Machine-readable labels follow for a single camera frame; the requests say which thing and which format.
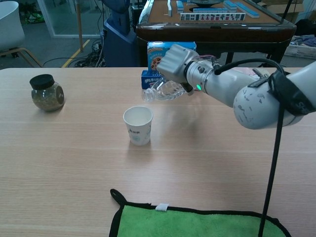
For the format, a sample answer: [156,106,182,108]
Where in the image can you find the black floor cable tangle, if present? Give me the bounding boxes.
[43,39,107,68]

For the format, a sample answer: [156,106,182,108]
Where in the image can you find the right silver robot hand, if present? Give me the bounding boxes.
[157,43,200,96]

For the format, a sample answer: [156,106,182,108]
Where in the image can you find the light blue cookie box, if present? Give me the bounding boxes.
[147,41,197,73]

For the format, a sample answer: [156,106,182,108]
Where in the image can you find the dark wooden mahjong table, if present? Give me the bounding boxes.
[135,0,297,68]

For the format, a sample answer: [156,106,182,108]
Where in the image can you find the printed mahjong tile row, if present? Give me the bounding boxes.
[180,12,246,22]

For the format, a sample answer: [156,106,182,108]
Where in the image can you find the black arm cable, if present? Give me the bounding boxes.
[214,58,288,237]

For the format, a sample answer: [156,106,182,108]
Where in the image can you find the green cloth with black trim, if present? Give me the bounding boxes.
[109,189,292,237]

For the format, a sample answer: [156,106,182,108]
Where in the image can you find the black strap on arm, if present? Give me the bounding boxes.
[248,71,316,116]

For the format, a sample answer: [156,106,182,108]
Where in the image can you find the white chair with wooden legs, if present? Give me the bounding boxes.
[0,0,43,68]

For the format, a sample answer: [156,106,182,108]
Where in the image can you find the transparent plastic water bottle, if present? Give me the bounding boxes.
[142,79,190,103]

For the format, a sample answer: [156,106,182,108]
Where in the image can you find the glass jar with black lid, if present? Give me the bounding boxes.
[29,74,65,112]

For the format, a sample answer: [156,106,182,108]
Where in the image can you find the small white paper cup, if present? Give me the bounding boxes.
[123,106,154,146]

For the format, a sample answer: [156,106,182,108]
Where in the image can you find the white plastic basket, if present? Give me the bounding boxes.
[283,36,316,59]

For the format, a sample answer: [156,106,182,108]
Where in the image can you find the blue machine base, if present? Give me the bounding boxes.
[100,0,139,68]

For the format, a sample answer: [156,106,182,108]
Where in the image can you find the wooden pole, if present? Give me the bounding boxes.
[76,0,83,52]

